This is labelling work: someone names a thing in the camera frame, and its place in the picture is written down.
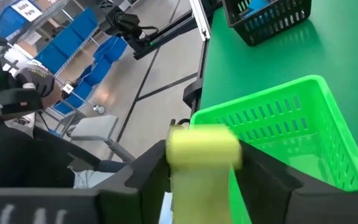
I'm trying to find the blue rectangular block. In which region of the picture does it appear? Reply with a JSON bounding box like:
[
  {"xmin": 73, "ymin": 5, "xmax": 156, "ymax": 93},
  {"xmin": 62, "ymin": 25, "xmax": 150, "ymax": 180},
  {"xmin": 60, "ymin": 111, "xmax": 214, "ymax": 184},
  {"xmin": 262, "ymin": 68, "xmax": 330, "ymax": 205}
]
[{"xmin": 247, "ymin": 0, "xmax": 272, "ymax": 12}]

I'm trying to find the blue plastic storage bin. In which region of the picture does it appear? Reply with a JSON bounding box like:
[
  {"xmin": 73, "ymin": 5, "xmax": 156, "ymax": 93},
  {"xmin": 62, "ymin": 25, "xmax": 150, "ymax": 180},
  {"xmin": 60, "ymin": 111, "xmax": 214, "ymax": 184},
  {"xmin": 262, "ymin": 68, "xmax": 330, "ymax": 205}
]
[
  {"xmin": 54, "ymin": 79, "xmax": 94, "ymax": 114},
  {"xmin": 70, "ymin": 7, "xmax": 99, "ymax": 35},
  {"xmin": 93, "ymin": 35, "xmax": 129, "ymax": 63},
  {"xmin": 35, "ymin": 43, "xmax": 67, "ymax": 74},
  {"xmin": 84, "ymin": 57, "xmax": 113, "ymax": 86},
  {"xmin": 53, "ymin": 26, "xmax": 85, "ymax": 57}
]

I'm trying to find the black table frame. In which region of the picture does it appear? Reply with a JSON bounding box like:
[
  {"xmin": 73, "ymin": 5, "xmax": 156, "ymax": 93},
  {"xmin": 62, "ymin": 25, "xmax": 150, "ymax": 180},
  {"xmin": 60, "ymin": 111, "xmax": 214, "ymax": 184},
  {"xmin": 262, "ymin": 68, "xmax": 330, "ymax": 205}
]
[{"xmin": 182, "ymin": 6, "xmax": 226, "ymax": 119}]

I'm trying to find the person's hand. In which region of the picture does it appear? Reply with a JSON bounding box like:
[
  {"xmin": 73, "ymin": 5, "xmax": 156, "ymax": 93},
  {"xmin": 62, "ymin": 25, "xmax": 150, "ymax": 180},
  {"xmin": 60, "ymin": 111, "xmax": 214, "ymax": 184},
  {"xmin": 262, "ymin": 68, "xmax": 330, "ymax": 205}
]
[{"xmin": 14, "ymin": 65, "xmax": 55, "ymax": 99}]

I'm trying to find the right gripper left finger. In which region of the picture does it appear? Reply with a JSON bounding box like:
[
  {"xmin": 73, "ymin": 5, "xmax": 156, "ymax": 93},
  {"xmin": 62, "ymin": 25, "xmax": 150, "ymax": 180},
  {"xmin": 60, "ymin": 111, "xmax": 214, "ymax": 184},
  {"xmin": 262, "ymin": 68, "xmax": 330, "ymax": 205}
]
[{"xmin": 94, "ymin": 139, "xmax": 172, "ymax": 224}]

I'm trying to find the metal wire shelving rack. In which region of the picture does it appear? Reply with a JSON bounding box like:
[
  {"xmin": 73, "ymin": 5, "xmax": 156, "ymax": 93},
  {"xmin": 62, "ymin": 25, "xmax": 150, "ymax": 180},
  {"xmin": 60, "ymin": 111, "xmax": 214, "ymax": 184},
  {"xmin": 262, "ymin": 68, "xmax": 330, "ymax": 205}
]
[{"xmin": 0, "ymin": 0, "xmax": 105, "ymax": 114}]

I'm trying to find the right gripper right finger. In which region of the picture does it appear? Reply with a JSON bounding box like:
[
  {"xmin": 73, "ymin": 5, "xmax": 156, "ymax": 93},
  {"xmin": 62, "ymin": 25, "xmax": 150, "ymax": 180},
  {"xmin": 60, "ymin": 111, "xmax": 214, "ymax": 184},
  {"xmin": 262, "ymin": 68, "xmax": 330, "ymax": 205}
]
[{"xmin": 234, "ymin": 139, "xmax": 305, "ymax": 224}]

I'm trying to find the green plastic basket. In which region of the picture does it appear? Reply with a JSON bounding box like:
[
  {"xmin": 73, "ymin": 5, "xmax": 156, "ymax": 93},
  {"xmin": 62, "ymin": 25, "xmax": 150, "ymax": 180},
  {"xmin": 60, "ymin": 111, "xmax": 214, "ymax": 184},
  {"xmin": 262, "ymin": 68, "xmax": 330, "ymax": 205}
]
[{"xmin": 190, "ymin": 74, "xmax": 358, "ymax": 224}]

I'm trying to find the blue storage bin white label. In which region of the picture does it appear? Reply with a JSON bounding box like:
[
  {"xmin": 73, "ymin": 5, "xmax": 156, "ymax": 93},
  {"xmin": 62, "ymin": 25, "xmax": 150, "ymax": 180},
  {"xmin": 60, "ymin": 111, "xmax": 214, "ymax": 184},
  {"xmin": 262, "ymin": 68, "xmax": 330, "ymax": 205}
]
[{"xmin": 0, "ymin": 0, "xmax": 43, "ymax": 40}]

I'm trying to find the black plastic basket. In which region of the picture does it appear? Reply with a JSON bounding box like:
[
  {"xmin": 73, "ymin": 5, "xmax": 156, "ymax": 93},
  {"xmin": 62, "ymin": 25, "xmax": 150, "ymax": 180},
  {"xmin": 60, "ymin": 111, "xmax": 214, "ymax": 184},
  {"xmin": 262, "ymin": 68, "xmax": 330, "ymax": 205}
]
[{"xmin": 221, "ymin": 0, "xmax": 313, "ymax": 47}]

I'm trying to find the yellow-green arch block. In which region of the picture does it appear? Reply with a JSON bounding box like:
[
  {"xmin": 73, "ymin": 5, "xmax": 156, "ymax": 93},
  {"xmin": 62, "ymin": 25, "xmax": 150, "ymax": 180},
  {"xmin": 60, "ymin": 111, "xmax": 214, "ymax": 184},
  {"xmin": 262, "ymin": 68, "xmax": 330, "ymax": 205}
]
[{"xmin": 165, "ymin": 124, "xmax": 244, "ymax": 224}]

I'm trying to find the person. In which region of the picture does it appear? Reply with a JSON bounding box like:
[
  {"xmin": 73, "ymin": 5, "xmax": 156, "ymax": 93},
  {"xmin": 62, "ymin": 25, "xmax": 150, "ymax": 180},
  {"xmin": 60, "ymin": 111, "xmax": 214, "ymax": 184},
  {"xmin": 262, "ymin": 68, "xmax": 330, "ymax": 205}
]
[{"xmin": 0, "ymin": 113, "xmax": 130, "ymax": 189}]

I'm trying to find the silver aluminium rail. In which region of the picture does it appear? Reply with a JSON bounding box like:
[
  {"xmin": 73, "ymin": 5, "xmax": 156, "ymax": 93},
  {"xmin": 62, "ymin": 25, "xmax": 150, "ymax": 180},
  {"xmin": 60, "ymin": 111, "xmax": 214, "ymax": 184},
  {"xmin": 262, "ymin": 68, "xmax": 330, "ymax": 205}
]
[{"xmin": 188, "ymin": 0, "xmax": 213, "ymax": 42}]

